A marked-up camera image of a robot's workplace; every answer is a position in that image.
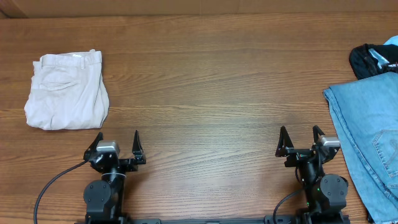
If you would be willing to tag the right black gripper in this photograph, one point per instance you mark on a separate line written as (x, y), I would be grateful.
(298, 155)

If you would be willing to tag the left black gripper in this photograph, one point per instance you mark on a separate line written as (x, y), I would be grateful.
(136, 149)

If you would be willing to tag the light blue denim jeans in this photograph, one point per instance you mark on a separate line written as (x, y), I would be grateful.
(364, 114)

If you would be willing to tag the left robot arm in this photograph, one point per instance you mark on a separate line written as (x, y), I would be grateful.
(104, 197)

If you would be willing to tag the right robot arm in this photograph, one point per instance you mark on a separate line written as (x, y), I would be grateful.
(325, 193)

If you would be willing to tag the folded beige shorts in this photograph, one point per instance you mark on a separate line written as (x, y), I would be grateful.
(67, 92)

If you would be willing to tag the black printed garment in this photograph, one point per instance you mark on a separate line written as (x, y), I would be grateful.
(369, 60)

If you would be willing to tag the light blue cloth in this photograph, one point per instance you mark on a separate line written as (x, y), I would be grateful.
(392, 41)

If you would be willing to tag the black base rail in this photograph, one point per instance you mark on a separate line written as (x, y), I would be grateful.
(211, 221)

